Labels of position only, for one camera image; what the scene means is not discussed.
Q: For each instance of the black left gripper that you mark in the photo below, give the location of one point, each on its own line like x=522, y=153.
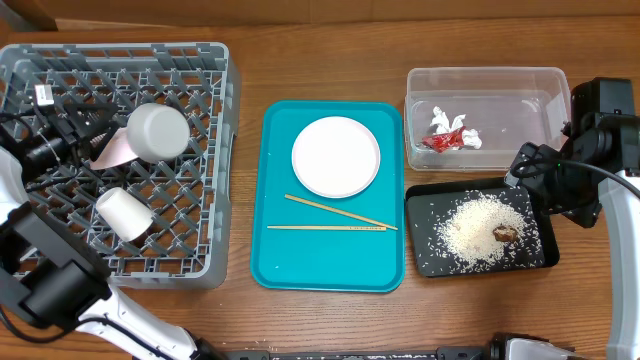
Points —
x=84, y=127

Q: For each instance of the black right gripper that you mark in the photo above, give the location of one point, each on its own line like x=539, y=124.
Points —
x=528, y=167

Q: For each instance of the pink plastic bowl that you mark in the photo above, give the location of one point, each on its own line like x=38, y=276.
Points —
x=116, y=152

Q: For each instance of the dark food scrap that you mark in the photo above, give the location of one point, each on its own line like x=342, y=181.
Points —
x=505, y=233

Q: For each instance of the grey bowl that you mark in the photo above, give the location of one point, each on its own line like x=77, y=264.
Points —
x=157, y=132

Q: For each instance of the white tissue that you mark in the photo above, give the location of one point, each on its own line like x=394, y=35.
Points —
x=440, y=123

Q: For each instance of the white rice pile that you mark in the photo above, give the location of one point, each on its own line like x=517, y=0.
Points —
x=475, y=230

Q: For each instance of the white paper cup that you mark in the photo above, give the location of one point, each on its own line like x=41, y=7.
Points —
x=124, y=214

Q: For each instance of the red foil sauce packet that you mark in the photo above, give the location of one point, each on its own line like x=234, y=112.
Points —
x=444, y=141

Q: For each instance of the pink round plate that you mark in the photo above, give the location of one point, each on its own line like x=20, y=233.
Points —
x=336, y=157

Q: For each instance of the wooden chopstick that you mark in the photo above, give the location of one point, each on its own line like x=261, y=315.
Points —
x=338, y=211
x=327, y=227

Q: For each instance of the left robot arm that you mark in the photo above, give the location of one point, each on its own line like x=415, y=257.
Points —
x=50, y=276

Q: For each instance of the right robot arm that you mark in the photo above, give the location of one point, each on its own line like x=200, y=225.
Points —
x=596, y=171

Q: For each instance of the grey dishwasher rack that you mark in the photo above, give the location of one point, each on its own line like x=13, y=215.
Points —
x=187, y=243

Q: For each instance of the black plastic tray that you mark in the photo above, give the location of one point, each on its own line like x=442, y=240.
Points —
x=425, y=210

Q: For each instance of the clear plastic bin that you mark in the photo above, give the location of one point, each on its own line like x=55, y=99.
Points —
x=508, y=106

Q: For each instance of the teal plastic tray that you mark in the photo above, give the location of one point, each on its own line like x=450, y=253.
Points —
x=353, y=261

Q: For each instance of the black rail at table edge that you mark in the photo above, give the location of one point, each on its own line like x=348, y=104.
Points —
x=503, y=346

